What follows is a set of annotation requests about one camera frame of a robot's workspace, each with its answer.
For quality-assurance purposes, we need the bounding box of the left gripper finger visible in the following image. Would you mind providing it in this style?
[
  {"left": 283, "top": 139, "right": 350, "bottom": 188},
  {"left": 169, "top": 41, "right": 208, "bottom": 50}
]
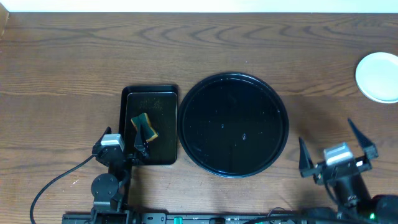
[
  {"left": 93, "top": 126, "right": 113, "bottom": 150},
  {"left": 134, "top": 125, "right": 148, "bottom": 156}
]

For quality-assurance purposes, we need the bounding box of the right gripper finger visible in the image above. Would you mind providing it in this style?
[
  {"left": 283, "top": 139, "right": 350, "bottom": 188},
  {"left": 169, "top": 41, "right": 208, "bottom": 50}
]
[
  {"left": 348, "top": 119, "right": 379, "bottom": 159},
  {"left": 298, "top": 138, "right": 314, "bottom": 171}
]

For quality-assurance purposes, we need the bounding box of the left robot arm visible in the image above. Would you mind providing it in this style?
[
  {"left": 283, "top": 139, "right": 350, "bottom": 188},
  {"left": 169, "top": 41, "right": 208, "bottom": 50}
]
[{"left": 89, "top": 127, "right": 149, "bottom": 224}]

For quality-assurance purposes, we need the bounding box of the black rectangular tray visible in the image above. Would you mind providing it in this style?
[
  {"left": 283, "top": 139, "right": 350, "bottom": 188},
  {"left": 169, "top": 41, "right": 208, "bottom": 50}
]
[{"left": 119, "top": 85, "right": 178, "bottom": 166}]

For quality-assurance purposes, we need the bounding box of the green and yellow sponge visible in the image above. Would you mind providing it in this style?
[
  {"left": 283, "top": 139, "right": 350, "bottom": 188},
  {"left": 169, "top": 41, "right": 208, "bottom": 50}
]
[{"left": 131, "top": 113, "right": 159, "bottom": 142}]

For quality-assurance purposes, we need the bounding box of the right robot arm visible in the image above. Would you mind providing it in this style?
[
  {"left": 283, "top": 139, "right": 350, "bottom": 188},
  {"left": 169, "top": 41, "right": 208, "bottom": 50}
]
[{"left": 298, "top": 119, "right": 397, "bottom": 223}]

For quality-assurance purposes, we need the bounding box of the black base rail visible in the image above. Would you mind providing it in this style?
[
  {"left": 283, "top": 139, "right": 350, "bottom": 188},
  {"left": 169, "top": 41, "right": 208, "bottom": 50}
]
[{"left": 61, "top": 213, "right": 307, "bottom": 224}]

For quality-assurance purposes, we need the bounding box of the light blue plate top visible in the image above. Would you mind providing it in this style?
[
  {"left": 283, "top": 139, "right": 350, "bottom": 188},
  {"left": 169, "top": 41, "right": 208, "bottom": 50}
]
[{"left": 355, "top": 52, "right": 397, "bottom": 104}]

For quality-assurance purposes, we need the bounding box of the black round tray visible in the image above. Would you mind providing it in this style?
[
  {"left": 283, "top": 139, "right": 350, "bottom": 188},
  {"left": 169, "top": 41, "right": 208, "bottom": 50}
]
[{"left": 177, "top": 72, "right": 289, "bottom": 178}]

